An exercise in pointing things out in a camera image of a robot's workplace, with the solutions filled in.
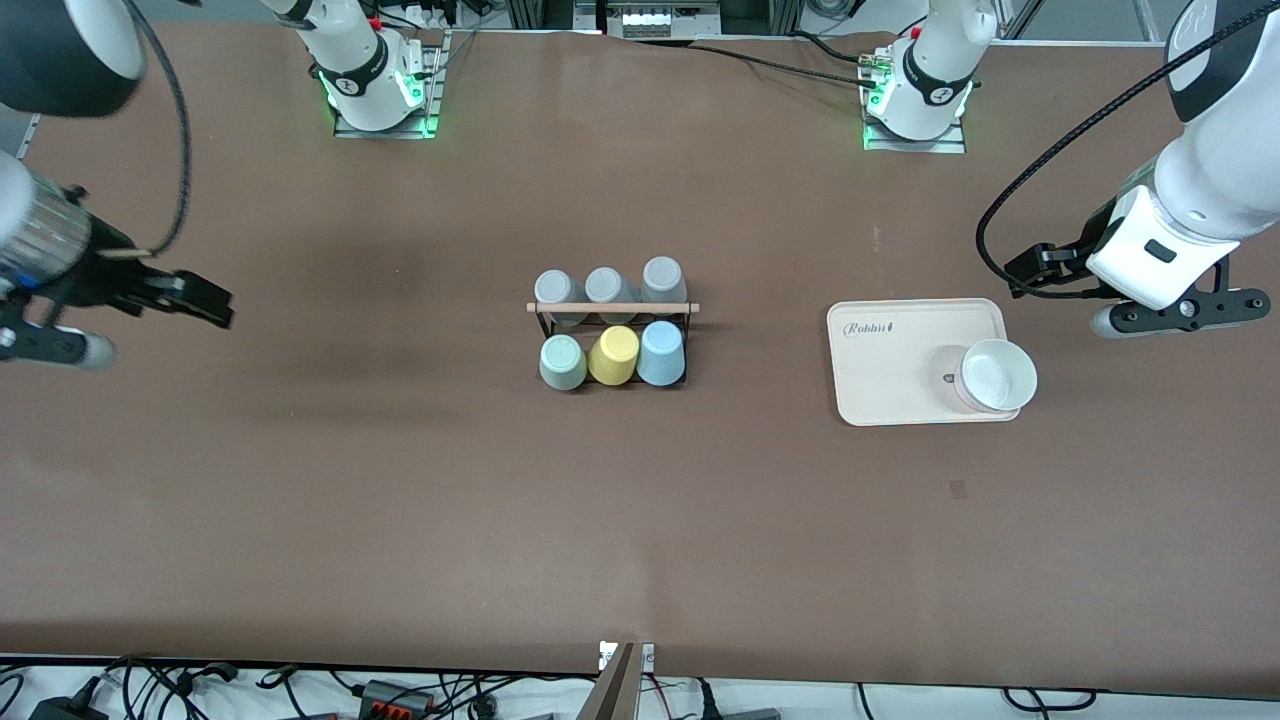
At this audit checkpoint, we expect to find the mint green cup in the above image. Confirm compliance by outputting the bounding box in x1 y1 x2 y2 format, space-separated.
539 334 589 392

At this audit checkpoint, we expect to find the light blue cup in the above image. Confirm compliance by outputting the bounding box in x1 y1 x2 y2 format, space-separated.
637 320 688 387

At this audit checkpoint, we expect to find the white bowl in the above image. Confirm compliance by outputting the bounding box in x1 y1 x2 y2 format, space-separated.
952 338 1039 415

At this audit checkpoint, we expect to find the beige Rabbit tray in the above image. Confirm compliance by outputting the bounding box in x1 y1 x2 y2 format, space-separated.
826 297 1023 428

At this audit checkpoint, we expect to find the grey cup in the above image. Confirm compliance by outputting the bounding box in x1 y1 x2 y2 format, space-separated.
640 256 690 321
584 266 634 323
534 269 587 327

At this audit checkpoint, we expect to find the yellow cup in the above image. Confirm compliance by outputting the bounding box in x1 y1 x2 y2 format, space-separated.
588 325 641 387

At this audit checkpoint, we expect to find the black power adapter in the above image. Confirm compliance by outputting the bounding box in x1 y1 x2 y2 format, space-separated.
28 690 111 720

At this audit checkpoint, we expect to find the black orange power strip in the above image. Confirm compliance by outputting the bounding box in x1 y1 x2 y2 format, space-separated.
358 679 438 720

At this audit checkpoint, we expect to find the white power strip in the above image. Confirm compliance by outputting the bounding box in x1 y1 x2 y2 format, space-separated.
618 0 723 40

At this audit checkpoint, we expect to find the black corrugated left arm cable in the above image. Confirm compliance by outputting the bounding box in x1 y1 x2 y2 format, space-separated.
976 0 1280 300

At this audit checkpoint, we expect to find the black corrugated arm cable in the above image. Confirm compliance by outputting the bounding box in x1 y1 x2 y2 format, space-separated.
100 0 194 263
976 0 1280 300

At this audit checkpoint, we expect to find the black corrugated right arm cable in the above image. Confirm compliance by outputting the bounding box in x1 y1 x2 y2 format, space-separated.
100 0 194 263

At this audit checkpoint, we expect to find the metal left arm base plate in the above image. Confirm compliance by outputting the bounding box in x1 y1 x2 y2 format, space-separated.
861 45 969 155

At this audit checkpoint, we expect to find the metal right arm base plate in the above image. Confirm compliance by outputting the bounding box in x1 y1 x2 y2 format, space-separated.
332 28 448 140

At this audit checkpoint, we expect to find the thin black table cable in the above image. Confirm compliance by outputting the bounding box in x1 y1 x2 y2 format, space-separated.
688 42 886 87

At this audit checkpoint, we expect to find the black wire cup rack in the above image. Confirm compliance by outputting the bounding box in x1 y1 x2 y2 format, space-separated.
527 298 701 390

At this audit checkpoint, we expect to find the black cable loop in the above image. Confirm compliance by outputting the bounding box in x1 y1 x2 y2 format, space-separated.
1003 686 1098 714

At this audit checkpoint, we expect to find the white post bracket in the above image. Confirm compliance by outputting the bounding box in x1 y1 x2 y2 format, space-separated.
598 640 657 673

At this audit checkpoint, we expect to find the grey camera post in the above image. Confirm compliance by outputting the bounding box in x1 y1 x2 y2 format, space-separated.
575 643 641 720

